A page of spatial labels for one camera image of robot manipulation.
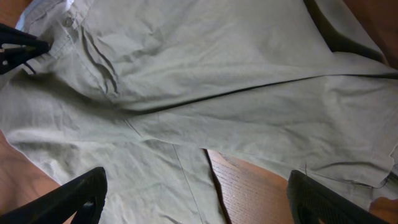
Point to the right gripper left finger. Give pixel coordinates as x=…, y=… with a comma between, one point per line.
x=82, y=198

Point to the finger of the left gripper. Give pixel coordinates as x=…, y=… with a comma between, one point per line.
x=18, y=47

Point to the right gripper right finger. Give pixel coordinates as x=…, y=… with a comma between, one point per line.
x=312, y=202

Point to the khaki shorts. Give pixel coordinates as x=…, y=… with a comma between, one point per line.
x=144, y=88

